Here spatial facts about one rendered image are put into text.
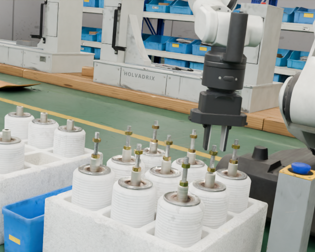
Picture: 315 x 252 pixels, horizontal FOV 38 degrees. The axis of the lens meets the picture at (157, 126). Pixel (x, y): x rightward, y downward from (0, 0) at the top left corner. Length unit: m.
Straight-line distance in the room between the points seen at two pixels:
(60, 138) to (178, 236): 0.61
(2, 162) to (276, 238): 0.70
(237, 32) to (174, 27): 10.13
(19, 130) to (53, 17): 2.85
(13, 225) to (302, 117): 0.78
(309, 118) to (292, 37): 8.50
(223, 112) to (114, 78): 2.82
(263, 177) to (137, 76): 2.32
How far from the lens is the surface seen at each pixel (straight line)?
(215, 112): 0.96
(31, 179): 1.26
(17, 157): 1.25
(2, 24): 8.37
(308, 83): 1.26
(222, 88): 0.94
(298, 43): 9.69
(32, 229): 1.14
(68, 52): 4.40
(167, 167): 1.07
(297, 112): 1.26
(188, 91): 3.33
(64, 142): 1.40
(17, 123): 1.56
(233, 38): 0.91
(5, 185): 1.21
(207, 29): 0.93
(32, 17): 8.76
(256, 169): 1.43
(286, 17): 5.88
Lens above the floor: 0.58
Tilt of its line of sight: 12 degrees down
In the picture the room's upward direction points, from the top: 6 degrees clockwise
